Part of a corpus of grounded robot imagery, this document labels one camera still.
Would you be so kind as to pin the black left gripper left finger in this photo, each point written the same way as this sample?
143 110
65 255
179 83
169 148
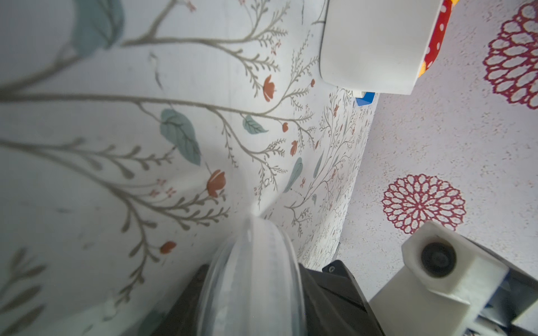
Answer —
181 320

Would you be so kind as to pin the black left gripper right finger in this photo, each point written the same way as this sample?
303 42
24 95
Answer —
334 303

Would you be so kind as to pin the blue toy block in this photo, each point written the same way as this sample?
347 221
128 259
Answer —
365 98

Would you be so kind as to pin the white wooden-top tissue box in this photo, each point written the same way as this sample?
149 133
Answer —
376 46

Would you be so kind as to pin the yellow plush bear toy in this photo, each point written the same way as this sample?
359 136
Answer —
438 34

